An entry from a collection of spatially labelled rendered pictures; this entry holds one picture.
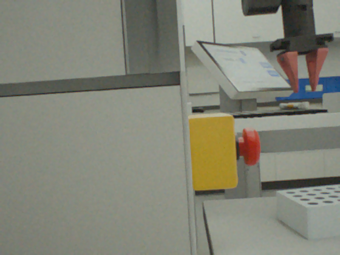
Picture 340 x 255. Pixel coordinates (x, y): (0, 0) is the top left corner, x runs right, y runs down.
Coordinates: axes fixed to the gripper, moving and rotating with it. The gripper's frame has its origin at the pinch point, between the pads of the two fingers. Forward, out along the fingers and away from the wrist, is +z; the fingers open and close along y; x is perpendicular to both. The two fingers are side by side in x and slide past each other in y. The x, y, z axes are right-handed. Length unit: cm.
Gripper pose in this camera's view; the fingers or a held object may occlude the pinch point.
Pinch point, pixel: (304, 87)
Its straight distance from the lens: 73.8
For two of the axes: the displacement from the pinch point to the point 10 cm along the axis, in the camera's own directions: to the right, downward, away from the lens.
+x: 0.4, -0.2, 10.0
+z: 1.0, 9.9, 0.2
